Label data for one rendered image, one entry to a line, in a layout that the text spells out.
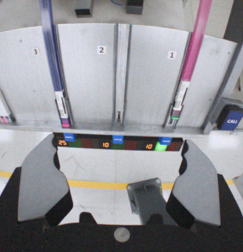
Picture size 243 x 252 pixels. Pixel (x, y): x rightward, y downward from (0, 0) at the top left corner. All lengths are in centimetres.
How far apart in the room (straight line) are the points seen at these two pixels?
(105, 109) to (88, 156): 80
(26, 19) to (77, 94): 43
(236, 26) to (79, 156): 104
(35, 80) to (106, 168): 87
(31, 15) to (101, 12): 25
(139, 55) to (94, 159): 90
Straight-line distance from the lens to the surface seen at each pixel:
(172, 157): 113
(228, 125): 33
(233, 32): 32
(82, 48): 25
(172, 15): 59
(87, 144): 39
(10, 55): 31
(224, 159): 136
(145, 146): 39
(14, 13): 70
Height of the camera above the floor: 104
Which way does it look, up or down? 88 degrees down
